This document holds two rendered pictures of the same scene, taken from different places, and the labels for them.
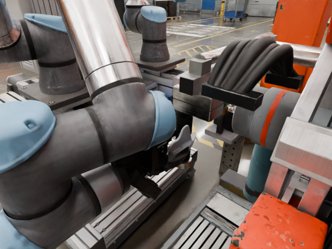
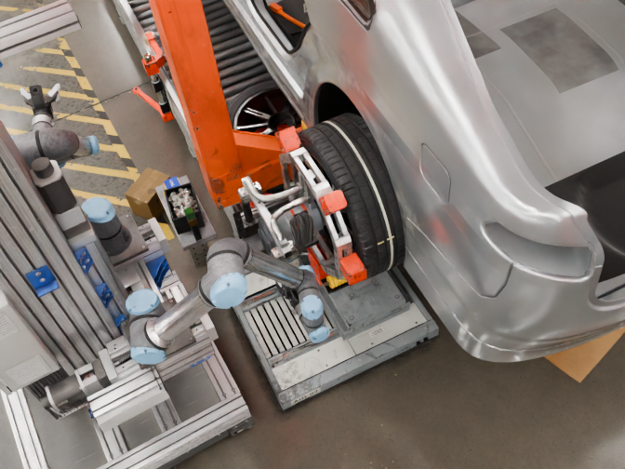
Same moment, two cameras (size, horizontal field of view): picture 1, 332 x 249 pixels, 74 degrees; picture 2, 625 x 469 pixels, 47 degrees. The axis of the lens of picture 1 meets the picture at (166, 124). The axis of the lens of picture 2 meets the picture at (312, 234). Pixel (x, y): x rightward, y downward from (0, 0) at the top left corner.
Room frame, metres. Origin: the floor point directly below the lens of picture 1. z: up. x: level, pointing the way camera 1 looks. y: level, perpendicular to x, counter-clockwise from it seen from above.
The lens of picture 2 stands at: (-0.49, 1.29, 3.14)
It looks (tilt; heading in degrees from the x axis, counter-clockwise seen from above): 53 degrees down; 299
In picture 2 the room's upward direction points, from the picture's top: 8 degrees counter-clockwise
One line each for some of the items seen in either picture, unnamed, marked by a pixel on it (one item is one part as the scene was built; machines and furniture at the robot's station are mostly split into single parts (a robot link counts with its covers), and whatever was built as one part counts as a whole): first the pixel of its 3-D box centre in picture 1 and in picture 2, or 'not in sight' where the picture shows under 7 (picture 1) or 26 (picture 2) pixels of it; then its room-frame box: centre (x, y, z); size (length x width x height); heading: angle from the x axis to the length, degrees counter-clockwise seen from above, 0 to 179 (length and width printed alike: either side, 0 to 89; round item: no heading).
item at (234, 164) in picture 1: (232, 149); (192, 234); (1.18, -0.44, 0.21); 0.10 x 0.10 x 0.42; 48
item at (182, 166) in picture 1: (183, 136); not in sight; (0.41, -0.04, 0.83); 0.04 x 0.04 x 0.16
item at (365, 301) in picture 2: not in sight; (356, 269); (0.27, -0.46, 0.32); 0.40 x 0.30 x 0.28; 138
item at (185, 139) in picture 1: (184, 137); not in sight; (0.37, -0.04, 0.85); 0.09 x 0.03 x 0.06; 131
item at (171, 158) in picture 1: (169, 156); not in sight; (0.34, -0.01, 0.83); 0.09 x 0.05 x 0.02; 131
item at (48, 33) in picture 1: (49, 36); (145, 310); (0.74, 0.37, 0.98); 0.13 x 0.12 x 0.14; 124
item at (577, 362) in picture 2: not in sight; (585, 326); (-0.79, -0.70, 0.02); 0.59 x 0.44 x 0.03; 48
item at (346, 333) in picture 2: not in sight; (352, 282); (0.32, -0.49, 0.13); 0.50 x 0.36 x 0.10; 138
